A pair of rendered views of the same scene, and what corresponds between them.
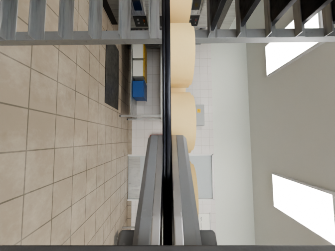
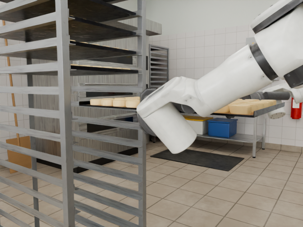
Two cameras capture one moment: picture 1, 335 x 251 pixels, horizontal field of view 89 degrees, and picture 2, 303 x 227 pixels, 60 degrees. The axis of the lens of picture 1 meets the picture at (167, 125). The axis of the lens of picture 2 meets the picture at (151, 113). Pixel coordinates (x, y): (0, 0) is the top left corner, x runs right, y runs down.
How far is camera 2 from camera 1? 0.70 m
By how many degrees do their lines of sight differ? 31
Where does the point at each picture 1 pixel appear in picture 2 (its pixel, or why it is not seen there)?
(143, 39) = not seen: hidden behind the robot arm
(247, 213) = not seen: outside the picture
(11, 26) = (135, 193)
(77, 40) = (143, 156)
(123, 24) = (134, 126)
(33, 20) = (132, 179)
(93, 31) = (138, 145)
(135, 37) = not seen: hidden behind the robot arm
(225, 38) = (142, 62)
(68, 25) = (135, 160)
